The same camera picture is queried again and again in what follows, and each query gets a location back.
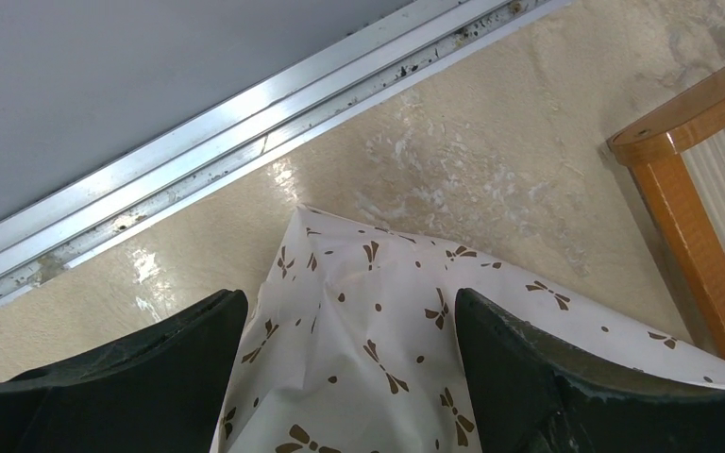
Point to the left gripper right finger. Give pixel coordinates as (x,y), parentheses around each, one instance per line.
(532,392)

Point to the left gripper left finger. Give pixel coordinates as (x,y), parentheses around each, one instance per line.
(159,389)

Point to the white patterned paper bag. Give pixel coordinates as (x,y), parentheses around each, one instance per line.
(353,347)

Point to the wooden shelf rack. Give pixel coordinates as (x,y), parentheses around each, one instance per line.
(653,149)

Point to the aluminium table edge rail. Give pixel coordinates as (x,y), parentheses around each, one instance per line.
(252,128)

